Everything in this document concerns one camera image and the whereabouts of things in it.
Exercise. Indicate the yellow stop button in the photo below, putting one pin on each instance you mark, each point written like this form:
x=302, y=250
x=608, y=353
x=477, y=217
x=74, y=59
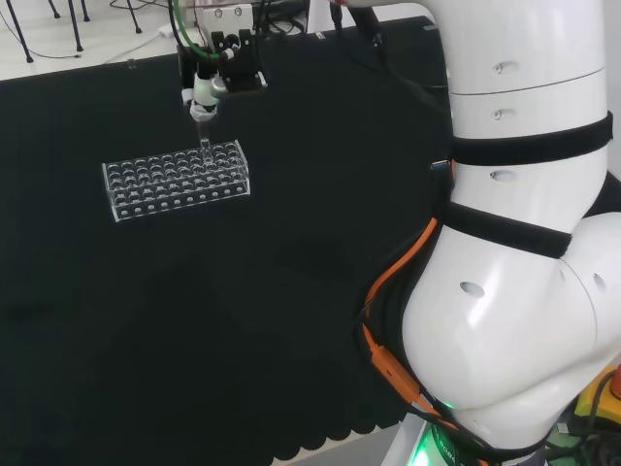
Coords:
x=599, y=403

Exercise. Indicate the blue USB connector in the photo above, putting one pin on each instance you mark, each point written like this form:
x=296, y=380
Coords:
x=441, y=165

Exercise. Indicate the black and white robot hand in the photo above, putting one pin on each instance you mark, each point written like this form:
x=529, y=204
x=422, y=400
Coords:
x=238, y=63

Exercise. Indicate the small clear clip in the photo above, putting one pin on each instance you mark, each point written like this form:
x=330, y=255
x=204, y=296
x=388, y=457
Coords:
x=130, y=64

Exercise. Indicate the clear glass test tube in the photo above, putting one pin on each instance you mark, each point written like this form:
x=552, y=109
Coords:
x=205, y=145

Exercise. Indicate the black bench cloth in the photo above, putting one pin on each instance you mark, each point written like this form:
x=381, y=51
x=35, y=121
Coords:
x=194, y=315

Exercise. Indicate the black tripod leg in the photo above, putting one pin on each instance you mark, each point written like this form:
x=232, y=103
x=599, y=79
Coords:
x=135, y=19
x=75, y=26
x=20, y=34

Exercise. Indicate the clear plastic test tube rack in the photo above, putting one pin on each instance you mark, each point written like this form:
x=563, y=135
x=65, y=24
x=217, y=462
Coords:
x=174, y=182

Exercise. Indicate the white power strip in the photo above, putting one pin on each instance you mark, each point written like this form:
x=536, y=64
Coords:
x=166, y=30

